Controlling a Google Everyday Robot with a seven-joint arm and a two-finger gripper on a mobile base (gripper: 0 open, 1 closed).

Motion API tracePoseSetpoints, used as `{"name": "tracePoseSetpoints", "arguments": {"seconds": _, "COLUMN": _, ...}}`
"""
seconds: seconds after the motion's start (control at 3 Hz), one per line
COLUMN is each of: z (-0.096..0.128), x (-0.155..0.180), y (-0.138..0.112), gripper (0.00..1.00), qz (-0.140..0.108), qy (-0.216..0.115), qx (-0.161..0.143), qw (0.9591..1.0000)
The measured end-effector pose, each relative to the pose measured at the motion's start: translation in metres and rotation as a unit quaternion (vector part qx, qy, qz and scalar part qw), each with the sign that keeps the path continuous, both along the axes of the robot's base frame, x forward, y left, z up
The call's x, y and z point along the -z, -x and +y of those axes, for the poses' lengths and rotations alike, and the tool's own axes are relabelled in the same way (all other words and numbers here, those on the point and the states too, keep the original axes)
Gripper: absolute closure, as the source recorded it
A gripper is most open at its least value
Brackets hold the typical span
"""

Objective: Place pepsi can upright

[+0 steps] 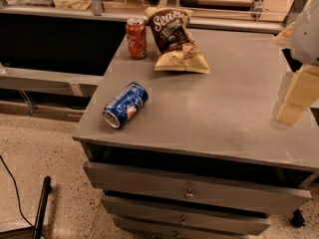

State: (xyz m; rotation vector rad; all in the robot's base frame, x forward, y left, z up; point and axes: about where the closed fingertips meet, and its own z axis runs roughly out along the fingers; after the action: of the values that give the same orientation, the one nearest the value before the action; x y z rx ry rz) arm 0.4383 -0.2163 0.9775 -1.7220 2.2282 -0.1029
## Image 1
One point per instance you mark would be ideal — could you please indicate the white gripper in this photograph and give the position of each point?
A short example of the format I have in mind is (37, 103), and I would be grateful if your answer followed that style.
(308, 39)

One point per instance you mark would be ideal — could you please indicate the blue pepsi can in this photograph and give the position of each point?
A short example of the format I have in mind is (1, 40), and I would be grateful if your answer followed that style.
(121, 108)

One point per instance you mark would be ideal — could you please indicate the orange soda can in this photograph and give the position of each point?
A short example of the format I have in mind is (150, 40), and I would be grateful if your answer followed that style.
(136, 33)

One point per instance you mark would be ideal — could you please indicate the brown and tan chip bag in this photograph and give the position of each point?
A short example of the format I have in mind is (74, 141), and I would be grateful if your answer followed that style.
(177, 49)

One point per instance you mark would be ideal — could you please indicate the grey drawer cabinet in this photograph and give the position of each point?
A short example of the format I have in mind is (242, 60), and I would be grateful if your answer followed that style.
(218, 125)

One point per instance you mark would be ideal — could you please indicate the black caster wheel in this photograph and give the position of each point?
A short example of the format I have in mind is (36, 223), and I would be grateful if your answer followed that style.
(297, 219)

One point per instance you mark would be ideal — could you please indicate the top grey drawer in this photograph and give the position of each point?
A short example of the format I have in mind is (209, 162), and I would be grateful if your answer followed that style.
(198, 189)

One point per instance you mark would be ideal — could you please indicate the grey drawer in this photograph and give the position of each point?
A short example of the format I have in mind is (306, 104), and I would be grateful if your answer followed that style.
(173, 231)
(198, 189)
(185, 217)

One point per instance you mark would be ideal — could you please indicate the middle grey drawer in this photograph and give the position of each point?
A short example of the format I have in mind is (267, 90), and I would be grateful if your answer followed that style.
(185, 217)

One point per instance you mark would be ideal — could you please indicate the bottom grey drawer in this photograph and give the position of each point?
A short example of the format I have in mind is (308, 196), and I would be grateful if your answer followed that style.
(173, 231)

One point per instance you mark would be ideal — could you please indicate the black pole on floor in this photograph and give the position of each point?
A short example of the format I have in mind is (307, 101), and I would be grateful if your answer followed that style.
(38, 226)

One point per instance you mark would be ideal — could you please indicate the grey metal counter frame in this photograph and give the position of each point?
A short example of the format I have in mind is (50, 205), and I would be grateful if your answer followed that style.
(264, 16)

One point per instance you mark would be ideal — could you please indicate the grey metal shelf rail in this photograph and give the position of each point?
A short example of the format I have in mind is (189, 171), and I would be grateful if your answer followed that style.
(35, 87)

